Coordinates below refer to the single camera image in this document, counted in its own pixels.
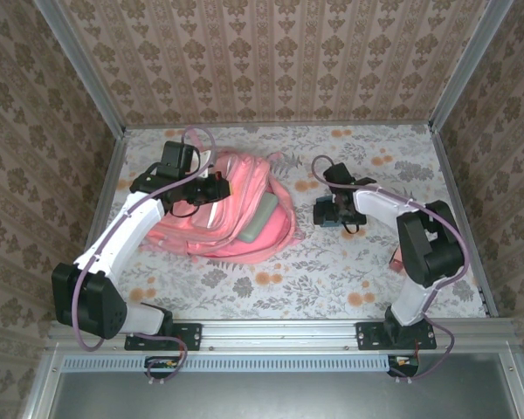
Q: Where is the pale green pencil case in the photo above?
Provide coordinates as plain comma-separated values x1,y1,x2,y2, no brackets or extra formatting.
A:
237,192,281,244

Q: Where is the pink student backpack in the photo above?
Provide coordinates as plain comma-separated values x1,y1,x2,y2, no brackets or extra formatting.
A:
138,148,305,264

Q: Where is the small pink item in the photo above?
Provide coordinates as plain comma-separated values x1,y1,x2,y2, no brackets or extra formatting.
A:
388,247,405,275

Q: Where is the floral table cover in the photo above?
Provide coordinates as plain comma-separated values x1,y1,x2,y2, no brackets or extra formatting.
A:
81,124,490,320

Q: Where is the grey metal panel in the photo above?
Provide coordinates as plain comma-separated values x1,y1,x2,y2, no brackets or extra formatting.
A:
21,353,524,419

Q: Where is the aluminium back rail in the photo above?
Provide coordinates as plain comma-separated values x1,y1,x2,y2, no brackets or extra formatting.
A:
124,120,433,131

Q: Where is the aluminium rail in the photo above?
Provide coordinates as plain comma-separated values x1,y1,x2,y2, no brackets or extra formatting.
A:
124,120,433,131
427,124,500,319
45,318,523,352
64,128,130,320

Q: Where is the aluminium left side rail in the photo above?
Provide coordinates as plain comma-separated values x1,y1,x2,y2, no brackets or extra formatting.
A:
64,128,130,320

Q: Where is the aluminium right side rail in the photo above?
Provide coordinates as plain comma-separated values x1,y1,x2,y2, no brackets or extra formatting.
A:
427,124,500,319

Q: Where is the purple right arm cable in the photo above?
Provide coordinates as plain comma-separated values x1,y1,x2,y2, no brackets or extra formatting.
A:
310,155,471,385

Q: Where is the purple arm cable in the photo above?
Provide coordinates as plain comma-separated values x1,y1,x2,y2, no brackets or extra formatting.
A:
72,125,217,388
310,155,471,385

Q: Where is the aluminium front rail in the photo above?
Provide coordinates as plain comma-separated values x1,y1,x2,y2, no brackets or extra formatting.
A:
45,318,523,352

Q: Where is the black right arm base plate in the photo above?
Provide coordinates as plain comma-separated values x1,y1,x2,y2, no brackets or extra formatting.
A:
355,321,438,352

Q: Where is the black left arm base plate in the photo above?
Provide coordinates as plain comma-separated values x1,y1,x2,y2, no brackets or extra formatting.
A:
125,321,203,352

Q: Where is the grey slotted cable duct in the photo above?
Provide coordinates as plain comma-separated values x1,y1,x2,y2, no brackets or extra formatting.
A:
62,354,449,374

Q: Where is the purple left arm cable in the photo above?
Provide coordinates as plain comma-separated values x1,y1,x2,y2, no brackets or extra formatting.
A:
72,125,217,388

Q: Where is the aluminium left frame post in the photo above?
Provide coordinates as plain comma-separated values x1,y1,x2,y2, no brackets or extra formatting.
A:
32,0,127,136

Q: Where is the aluminium frame post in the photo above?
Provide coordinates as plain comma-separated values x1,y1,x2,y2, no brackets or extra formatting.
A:
428,0,516,132
32,0,127,136

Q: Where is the aluminium right frame post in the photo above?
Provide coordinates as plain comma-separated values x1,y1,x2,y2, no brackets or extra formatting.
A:
428,0,516,132

